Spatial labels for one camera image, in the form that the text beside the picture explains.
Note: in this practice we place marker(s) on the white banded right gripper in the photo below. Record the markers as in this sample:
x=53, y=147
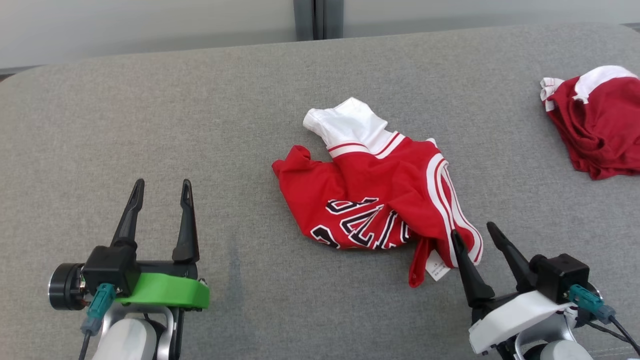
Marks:
x=510, y=317

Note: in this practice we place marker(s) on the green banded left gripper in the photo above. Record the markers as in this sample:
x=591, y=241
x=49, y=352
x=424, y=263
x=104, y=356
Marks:
x=165, y=292

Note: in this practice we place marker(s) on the red jersey shirt white sleeves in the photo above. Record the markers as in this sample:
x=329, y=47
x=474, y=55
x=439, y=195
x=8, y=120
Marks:
x=390, y=175

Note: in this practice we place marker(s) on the red shorts white trim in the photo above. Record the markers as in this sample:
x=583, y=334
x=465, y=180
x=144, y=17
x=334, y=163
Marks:
x=600, y=130

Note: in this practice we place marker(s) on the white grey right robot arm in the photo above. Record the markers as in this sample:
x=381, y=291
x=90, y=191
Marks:
x=555, y=345

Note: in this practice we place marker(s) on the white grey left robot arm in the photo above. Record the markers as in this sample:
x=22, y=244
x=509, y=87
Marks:
x=130, y=340

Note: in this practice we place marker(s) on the black left wrist motor cylinder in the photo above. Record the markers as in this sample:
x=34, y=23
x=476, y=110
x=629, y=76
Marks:
x=64, y=287

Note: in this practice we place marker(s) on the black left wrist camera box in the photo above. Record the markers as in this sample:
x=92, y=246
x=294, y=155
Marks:
x=110, y=267

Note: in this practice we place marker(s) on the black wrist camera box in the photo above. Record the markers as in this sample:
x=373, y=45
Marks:
x=562, y=275
x=110, y=267

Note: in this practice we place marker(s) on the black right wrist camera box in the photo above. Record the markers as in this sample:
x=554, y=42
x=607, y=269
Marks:
x=562, y=275

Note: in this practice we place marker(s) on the grey aluminium frame post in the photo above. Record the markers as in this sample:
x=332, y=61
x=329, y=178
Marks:
x=317, y=20

